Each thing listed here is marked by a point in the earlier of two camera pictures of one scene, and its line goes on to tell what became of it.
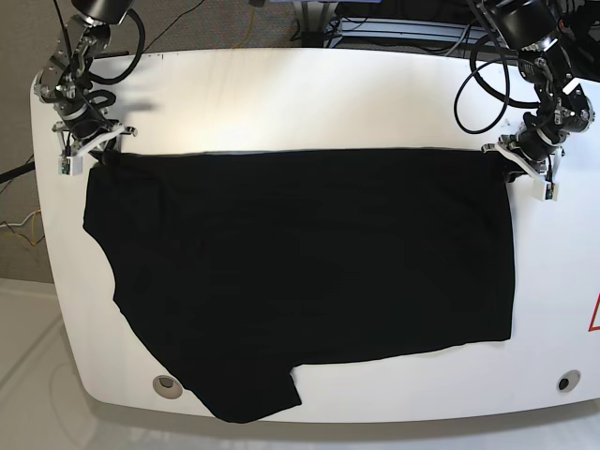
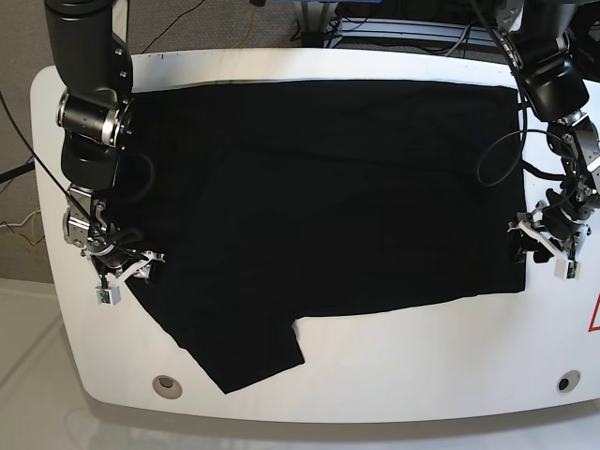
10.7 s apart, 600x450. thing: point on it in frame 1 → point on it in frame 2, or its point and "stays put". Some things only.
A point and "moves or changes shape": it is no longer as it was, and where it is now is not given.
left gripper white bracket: x=109 y=133 → x=154 y=270
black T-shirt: x=235 y=267 moves or changes shape
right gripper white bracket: x=549 y=174 → x=570 y=247
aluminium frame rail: x=415 y=29 stays put
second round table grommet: x=167 y=386 stays put
